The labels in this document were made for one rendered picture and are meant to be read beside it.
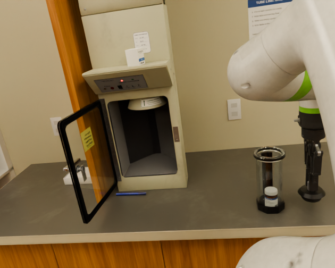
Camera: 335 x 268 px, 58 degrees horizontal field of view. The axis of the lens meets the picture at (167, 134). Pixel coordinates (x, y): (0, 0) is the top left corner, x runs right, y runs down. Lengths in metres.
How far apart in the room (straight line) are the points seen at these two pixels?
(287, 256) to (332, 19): 0.33
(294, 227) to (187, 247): 0.39
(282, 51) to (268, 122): 1.18
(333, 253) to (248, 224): 0.77
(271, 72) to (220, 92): 1.08
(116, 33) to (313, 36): 0.86
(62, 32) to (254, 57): 0.80
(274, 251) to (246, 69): 0.33
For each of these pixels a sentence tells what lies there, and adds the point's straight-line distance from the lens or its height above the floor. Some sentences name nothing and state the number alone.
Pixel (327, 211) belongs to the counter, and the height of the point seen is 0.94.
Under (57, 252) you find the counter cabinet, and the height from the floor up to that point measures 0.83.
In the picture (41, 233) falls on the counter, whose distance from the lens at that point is 1.33.
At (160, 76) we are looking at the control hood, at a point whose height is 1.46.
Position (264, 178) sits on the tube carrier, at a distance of 1.13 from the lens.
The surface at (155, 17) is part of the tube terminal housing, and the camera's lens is 1.20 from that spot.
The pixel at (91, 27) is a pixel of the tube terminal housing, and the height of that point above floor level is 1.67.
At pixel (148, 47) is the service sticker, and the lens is 1.21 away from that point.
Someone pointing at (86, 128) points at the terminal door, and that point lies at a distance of 1.17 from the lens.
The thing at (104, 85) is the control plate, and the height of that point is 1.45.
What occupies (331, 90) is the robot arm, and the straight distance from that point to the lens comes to 0.45.
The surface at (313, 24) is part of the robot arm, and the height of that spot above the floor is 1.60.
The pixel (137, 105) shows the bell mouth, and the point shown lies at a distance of 1.28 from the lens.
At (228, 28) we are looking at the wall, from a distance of 1.62.
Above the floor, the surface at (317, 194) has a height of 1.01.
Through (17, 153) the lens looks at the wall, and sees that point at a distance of 2.14.
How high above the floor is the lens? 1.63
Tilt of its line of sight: 19 degrees down
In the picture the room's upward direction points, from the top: 8 degrees counter-clockwise
